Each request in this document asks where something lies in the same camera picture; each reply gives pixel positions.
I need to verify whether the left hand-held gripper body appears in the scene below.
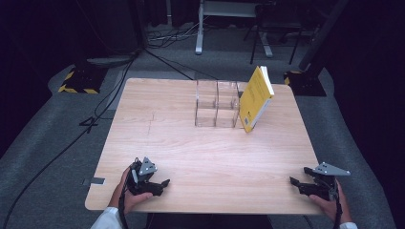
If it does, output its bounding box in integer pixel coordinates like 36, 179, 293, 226
127, 156, 159, 196

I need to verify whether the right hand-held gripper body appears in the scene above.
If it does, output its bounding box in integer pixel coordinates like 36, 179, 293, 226
303, 161, 352, 202

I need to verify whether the yellow book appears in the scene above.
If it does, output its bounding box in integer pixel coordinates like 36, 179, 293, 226
238, 65, 275, 134

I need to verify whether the clear acrylic book organizer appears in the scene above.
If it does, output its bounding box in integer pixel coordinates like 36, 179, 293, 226
193, 79, 253, 130

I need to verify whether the person's right hand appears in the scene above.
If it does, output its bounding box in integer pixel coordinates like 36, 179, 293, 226
308, 179, 353, 224

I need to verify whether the person's left hand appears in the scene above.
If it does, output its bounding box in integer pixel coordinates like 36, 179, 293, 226
109, 166, 155, 216

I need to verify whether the grey tape piece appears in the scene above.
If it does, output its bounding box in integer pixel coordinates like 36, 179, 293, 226
82, 177, 106, 187

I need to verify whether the black stand base striped edge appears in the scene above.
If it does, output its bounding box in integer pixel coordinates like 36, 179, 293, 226
283, 70, 328, 97
57, 65, 108, 95

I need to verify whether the slanted grey metal pole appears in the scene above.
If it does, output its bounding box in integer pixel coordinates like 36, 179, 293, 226
297, 0, 351, 72

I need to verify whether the black chair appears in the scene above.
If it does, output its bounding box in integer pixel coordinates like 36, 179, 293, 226
243, 2, 304, 66

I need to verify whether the right hand-held gripper black cable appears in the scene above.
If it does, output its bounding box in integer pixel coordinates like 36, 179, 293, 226
331, 185, 344, 229

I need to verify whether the hand-held gripper black cable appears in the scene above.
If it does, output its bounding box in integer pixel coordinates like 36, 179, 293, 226
331, 185, 344, 229
117, 173, 131, 229

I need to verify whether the left hand-held gripper black cable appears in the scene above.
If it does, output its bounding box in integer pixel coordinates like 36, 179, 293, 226
117, 173, 131, 229

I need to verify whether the long black floor cable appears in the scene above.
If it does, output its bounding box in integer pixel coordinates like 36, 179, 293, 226
1, 53, 139, 229

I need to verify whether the thin black floor cable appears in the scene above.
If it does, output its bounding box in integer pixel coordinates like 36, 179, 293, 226
142, 48, 196, 81

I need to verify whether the bundle of floor cables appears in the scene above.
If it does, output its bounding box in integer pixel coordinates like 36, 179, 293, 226
146, 22, 204, 50

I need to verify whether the white desk frame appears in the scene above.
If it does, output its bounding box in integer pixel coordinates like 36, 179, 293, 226
194, 0, 275, 59

